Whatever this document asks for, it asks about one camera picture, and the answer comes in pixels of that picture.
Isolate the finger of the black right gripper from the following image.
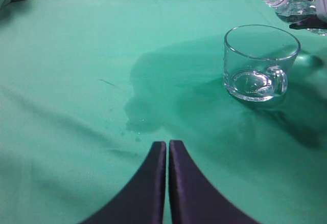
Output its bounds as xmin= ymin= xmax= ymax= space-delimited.
xmin=289 ymin=15 xmax=327 ymax=30

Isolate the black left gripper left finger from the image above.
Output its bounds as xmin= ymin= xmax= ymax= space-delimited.
xmin=82 ymin=141 xmax=167 ymax=224

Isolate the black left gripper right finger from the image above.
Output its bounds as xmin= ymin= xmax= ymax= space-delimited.
xmin=169 ymin=140 xmax=257 ymax=223

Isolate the clear glass mug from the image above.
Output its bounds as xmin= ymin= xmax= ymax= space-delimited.
xmin=223 ymin=25 xmax=301 ymax=102

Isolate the green table cloth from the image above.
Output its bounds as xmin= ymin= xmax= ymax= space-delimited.
xmin=1 ymin=0 xmax=326 ymax=223

